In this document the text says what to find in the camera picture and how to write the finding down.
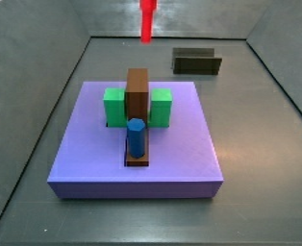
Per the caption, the purple base board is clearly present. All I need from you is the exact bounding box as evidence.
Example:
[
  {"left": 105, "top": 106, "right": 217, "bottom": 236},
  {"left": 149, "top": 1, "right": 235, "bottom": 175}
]
[{"left": 48, "top": 82, "right": 223, "bottom": 199}]

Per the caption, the blue cylinder peg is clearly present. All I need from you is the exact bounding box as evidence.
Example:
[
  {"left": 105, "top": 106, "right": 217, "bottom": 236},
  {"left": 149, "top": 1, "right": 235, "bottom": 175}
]
[{"left": 127, "top": 118, "right": 145, "bottom": 159}]

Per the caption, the brown L-shaped bracket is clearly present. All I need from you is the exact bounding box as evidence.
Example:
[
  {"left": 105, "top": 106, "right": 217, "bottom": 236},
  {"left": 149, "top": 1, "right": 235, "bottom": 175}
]
[{"left": 125, "top": 68, "right": 149, "bottom": 167}]

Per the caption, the green block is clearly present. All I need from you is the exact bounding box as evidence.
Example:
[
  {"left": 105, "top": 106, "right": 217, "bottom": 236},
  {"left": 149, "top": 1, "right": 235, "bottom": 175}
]
[{"left": 102, "top": 87, "right": 173, "bottom": 128}]

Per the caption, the black angled holder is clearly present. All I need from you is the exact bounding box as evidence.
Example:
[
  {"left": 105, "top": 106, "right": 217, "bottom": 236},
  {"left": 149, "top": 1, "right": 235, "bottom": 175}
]
[{"left": 172, "top": 48, "right": 221, "bottom": 75}]

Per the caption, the red peg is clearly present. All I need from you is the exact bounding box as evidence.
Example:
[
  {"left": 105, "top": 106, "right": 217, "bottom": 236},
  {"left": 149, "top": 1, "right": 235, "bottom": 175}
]
[{"left": 140, "top": 0, "right": 156, "bottom": 43}]

